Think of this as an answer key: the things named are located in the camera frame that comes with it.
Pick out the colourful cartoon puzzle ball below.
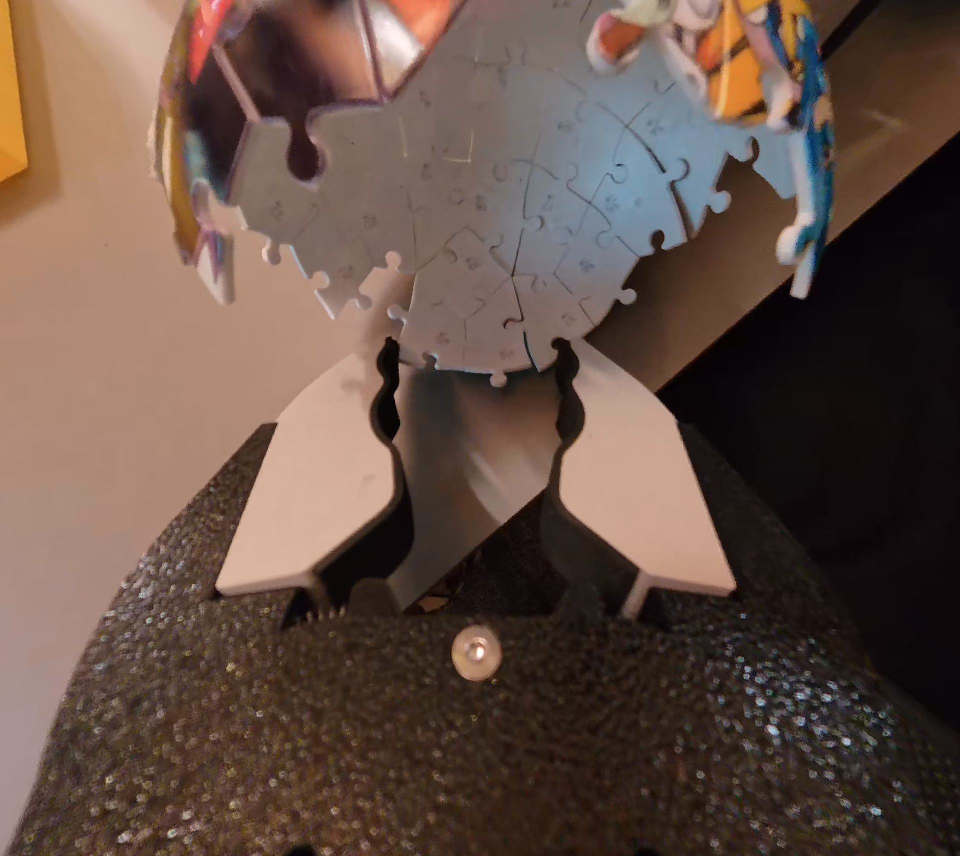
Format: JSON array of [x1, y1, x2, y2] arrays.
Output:
[[146, 0, 837, 388]]

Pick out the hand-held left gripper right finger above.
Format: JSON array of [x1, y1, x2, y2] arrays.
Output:
[[543, 339, 738, 621]]

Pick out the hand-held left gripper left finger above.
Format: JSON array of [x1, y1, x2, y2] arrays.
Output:
[[213, 337, 414, 610]]

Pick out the yellow plastic bin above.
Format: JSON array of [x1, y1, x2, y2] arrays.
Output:
[[0, 0, 30, 182]]

